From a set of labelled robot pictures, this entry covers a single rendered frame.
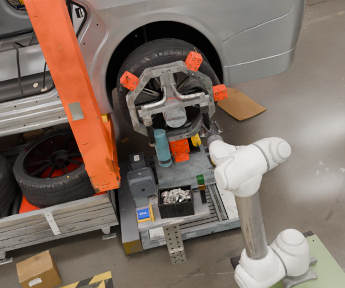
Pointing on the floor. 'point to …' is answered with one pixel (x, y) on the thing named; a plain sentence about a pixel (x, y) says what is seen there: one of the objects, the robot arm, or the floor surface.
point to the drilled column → (175, 243)
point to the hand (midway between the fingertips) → (205, 120)
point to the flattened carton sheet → (240, 105)
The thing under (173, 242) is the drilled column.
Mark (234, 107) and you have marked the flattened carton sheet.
